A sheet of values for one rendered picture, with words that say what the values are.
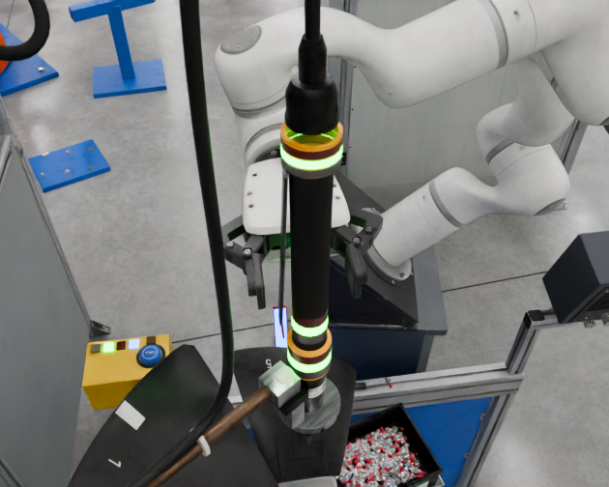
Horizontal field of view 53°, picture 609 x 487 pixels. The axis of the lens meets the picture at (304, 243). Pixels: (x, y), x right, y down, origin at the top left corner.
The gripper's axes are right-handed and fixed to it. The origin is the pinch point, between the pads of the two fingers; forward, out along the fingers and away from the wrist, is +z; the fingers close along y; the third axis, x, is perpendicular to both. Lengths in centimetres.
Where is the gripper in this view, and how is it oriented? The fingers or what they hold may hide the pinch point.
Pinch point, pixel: (307, 283)
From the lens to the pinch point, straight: 53.5
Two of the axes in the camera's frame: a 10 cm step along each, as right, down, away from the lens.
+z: 1.4, 7.0, -7.0
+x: 0.0, -7.0, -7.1
